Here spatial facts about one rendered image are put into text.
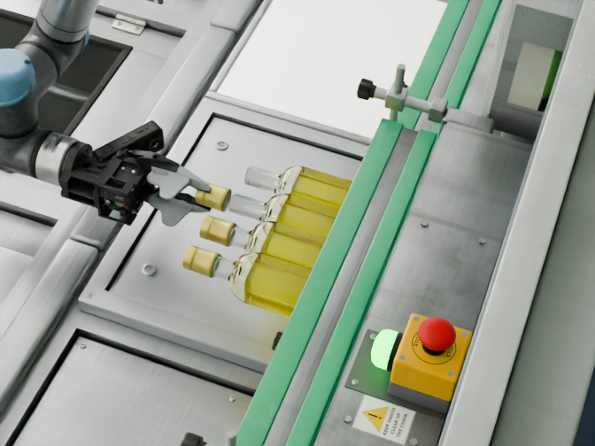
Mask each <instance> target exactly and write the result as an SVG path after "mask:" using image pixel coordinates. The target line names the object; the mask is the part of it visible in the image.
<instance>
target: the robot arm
mask: <svg viewBox="0 0 595 446"><path fill-rule="evenodd" d="M99 2H100V0H42V1H41V4H40V7H39V9H38V12H37V14H36V17H35V21H34V24H33V26H32V28H31V30H30V32H29V33H28V34H27V36H26V37H25V38H24V39H23V40H22V41H21V42H20V43H19V44H18V45H17V46H16V47H15V48H14V49H0V168H1V169H7V170H10V171H13V172H15V173H21V174H24V175H26V176H29V177H32V178H35V179H37V180H40V181H44V182H47V183H49V184H52V185H56V186H59V187H61V188H62V190H61V193H60V194H61V196H62V197H64V198H67V199H70V200H73V201H75V202H79V203H82V204H86V205H89V206H92V207H95V208H97V210H98V216H99V217H102V218H105V219H110V220H113V221H116V222H119V223H121V224H124V225H127V226H130V227H131V225H132V224H133V222H134V220H135V218H136V217H137V213H138V212H139V211H140V210H141V208H142V207H143V201H144V202H146V203H148V204H149V205H150V206H151V207H153V208H156V209H158V210H160V211H161V221H162V223H163V224H164V225H166V226H168V227H173V226H175V225H176V224H177V223H179V222H180V221H181V220H182V219H183V218H184V217H185V216H186V215H187V214H188V213H190V212H199V213H201V212H210V211H211V209H212V208H210V207H207V206H204V205H201V204H197V203H196V201H195V197H194V196H192V195H190V194H188V193H182V191H183V190H184V189H185V188H186V187H188V186H191V187H192V188H195V189H198V190H202V191H205V192H209V193H210V192H211V191H212V188H211V187H210V186H209V185H208V184H206V183H205V182H204V181H202V180H201V179H200V178H198V177H197V176H196V175H195V174H194V173H192V172H191V171H190V170H188V169H186V168H185V167H183V166H181V165H180V164H179V163H177V162H175V161H173V160H172V159H170V158H167V157H165V156H162V155H160V154H158V153H156V152H158V151H159V150H162V149H163V148H164V145H165V144H164V135H163V129H162V128H161V127H160V126H159V125H158V124H157V123H156V122H155V121H154V120H151V121H149V122H147V123H145V124H143V125H141V126H139V127H137V128H136V129H134V130H132V131H130V132H128V133H126V134H124V135H122V136H120V137H118V138H116V139H115V140H113V141H111V142H108V143H107V144H105V145H103V146H101V147H99V148H97V149H96V150H93V149H92V146H91V145H90V144H88V143H85V142H81V141H79V140H78V139H75V138H73V137H70V136H67V135H62V134H59V133H56V132H53V131H50V130H48V129H45V128H42V127H39V116H38V109H37V103H38V101H39V99H40V98H41V97H42V96H43V95H44V94H45V93H46V91H47V90H48V89H49V88H50V87H51V86H52V84H53V83H54V82H55V81H56V80H57V79H58V77H59V76H60V75H61V74H62V73H63V72H64V71H65V69H66V68H67V67H68V66H69V65H70V64H71V63H72V62H73V61H74V60H75V59H76V58H77V57H79V56H80V54H81V53H82V52H83V50H84V48H85V46H86V45H87V43H88V41H89V24H90V22H91V20H92V18H93V16H94V13H95V11H96V9H97V6H98V4H99ZM155 186H158V188H157V187H155ZM113 210H115V211H120V216H122V217H125V218H126V216H127V218H126V220H125V221H123V220H120V219H115V218H113V217H110V214H111V213H112V211H113Z"/></svg>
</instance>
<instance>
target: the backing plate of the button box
mask: <svg viewBox="0 0 595 446"><path fill-rule="evenodd" d="M379 334H380V333H379V332H376V331H374V330H371V329H367V331H366V333H365V336H364V338H363V341H362V343H361V345H360V347H359V351H358V354H357V356H356V358H355V360H354V363H353V365H352V369H351V371H350V373H349V376H348V378H347V381H346V383H345V385H344V386H345V387H346V388H350V389H353V390H356V391H359V392H361V393H363V394H366V395H369V396H373V397H376V398H379V399H382V400H384V401H387V402H390V403H393V404H397V405H399V406H402V407H405V408H407V409H410V410H413V411H417V412H420V413H423V414H426V415H429V416H431V417H434V418H436V419H441V420H444V416H445V413H442V412H439V411H434V410H432V409H430V408H427V407H424V406H421V405H418V404H414V403H411V402H408V401H406V400H403V399H400V398H397V397H394V396H390V395H389V394H388V387H389V383H390V375H391V372H388V371H386V370H385V369H382V368H380V367H378V366H375V364H374V363H373V362H372V357H371V351H372V348H373V345H374V342H375V338H376V336H378V335H379Z"/></svg>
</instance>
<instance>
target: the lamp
mask: <svg viewBox="0 0 595 446"><path fill-rule="evenodd" d="M403 335H404V334H403V333H400V332H395V331H392V330H389V329H386V330H383V331H381V333H380V334H379V335H378V336H376V338H375V342H374V345H373V348H372V351H371V357H372V362H373V363H374V364H375V366H378V367H380V368H382V369H385V370H386V371H388V372H391V371H392V367H393V362H394V358H395V356H396V354H397V351H398V347H399V344H400V343H401V340H402V337H403Z"/></svg>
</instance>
